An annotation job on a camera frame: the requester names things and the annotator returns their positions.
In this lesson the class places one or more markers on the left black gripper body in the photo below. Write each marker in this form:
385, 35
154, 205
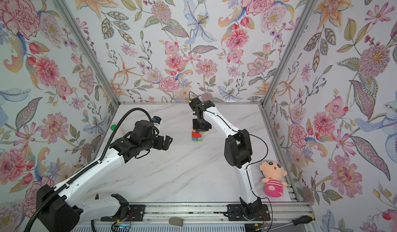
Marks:
153, 142

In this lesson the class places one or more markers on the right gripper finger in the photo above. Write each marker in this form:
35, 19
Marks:
205, 126
195, 126

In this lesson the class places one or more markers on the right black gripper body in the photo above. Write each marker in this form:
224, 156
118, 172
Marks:
200, 125

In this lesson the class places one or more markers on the red rectangular block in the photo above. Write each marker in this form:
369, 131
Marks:
196, 135

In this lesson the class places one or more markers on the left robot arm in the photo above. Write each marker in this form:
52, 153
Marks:
61, 208

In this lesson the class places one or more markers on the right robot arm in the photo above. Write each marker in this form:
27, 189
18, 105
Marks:
237, 147

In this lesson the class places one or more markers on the pink plush doll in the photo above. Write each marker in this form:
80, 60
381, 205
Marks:
273, 174

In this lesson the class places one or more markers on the grey oval tag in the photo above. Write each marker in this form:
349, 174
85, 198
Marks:
174, 221

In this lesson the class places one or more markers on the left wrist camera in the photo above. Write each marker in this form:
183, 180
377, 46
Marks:
157, 121

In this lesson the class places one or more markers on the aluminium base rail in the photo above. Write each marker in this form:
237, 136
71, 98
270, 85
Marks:
206, 213

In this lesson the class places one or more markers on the black handled screwdriver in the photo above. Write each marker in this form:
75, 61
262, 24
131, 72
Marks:
306, 219

